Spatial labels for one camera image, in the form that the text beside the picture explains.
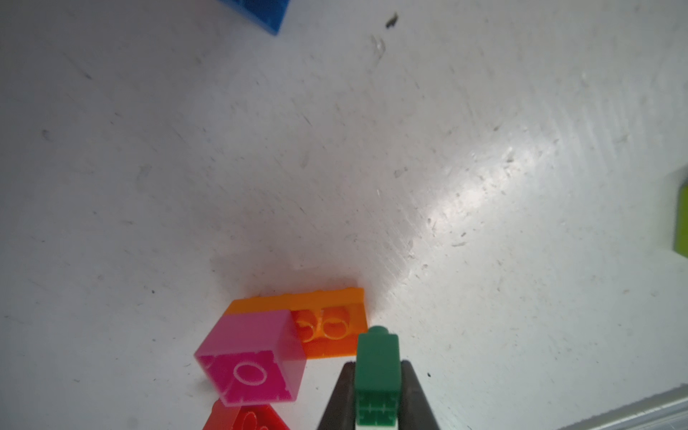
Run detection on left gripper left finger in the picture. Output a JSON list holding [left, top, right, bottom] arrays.
[[316, 362, 356, 430]]

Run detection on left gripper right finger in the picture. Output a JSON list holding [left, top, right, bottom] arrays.
[[399, 360, 440, 430]]

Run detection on dark green lego brick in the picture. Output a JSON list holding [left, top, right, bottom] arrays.
[[354, 326, 401, 426]]

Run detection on orange long lego brick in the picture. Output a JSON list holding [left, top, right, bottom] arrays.
[[225, 288, 368, 359]]

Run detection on pink lego brick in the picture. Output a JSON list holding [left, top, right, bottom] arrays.
[[195, 310, 306, 407]]

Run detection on blue small lego brick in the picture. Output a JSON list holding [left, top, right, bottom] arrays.
[[220, 0, 290, 36]]

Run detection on red stacked lego brick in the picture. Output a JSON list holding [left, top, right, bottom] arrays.
[[204, 400, 290, 430]]

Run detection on lime green lego brick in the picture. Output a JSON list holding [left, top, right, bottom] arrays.
[[674, 183, 688, 258]]

